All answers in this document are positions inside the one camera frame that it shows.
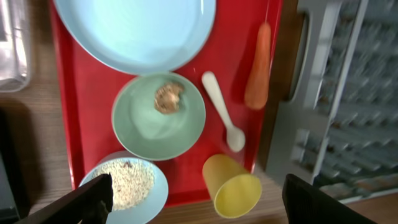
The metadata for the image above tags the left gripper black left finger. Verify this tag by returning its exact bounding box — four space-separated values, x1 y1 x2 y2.
18 174 113 224

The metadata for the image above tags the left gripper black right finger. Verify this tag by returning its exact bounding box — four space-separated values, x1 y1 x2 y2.
282 174 374 224

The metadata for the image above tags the white rice pile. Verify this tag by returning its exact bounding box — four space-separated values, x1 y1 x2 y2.
93 159 155 211

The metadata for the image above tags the light blue bowl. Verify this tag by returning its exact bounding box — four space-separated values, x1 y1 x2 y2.
80 151 169 224

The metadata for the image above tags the yellow plastic cup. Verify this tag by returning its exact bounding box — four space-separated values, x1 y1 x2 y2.
202 154 262 218

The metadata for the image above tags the green bowl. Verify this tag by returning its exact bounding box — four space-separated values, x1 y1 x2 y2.
111 72 206 161

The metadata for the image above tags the orange carrot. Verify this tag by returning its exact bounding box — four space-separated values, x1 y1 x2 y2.
244 22 272 110

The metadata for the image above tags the brown food scrap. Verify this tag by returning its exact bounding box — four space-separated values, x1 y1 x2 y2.
154 82 185 114

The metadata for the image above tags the black waste tray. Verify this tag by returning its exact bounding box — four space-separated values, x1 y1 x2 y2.
1 109 30 223

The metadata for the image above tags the grey plastic dishwasher rack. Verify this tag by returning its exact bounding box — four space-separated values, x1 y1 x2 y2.
265 0 397 203

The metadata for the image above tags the clear plastic waste bin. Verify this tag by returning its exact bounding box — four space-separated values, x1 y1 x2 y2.
1 0 32 93

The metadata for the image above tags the white plastic spoon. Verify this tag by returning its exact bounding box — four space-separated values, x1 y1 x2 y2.
201 72 246 152

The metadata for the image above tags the red plastic tray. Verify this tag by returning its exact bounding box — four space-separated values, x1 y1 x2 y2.
49 0 283 206

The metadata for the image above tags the light blue round plate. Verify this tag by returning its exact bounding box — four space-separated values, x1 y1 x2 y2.
54 0 216 75

